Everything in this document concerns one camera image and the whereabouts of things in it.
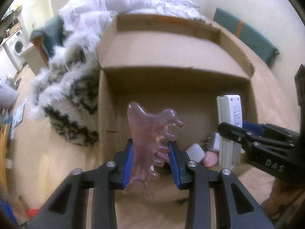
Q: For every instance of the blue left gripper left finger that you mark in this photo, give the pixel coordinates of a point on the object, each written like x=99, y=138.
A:
x=124, y=164

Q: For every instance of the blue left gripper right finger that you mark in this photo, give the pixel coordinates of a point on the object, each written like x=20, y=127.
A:
x=178, y=161

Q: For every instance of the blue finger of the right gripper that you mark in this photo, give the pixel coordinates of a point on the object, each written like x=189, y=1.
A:
x=253, y=128

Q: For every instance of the pink oval object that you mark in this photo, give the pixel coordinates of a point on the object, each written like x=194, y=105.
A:
x=210, y=159

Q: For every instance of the pink translucent scraping comb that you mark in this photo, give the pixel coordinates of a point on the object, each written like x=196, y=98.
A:
x=148, y=132

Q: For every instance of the pink gold-tipped tube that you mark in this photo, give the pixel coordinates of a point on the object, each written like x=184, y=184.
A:
x=163, y=157

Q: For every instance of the white rounded case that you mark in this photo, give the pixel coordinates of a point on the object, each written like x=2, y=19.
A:
x=196, y=153

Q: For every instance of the brown cardboard box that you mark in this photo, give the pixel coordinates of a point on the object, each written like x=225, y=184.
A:
x=166, y=62

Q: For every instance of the black white furry blanket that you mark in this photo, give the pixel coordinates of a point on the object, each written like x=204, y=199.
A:
x=66, y=92

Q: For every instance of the green cushion with orange stripe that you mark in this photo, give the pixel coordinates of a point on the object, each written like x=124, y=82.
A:
x=256, y=41

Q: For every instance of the yellow wooden chair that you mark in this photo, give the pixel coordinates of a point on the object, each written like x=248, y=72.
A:
x=3, y=149

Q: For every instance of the grey stuffed bag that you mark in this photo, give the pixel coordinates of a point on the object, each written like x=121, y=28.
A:
x=8, y=96

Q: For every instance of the teal armchair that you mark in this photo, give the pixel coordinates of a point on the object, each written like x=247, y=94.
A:
x=47, y=37

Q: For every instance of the white bedding pile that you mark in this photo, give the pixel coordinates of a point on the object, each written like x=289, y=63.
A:
x=97, y=15

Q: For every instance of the white washing machine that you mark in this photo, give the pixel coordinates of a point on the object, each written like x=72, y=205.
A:
x=14, y=46

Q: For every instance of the white wall charger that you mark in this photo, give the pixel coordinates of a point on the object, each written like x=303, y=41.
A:
x=213, y=142

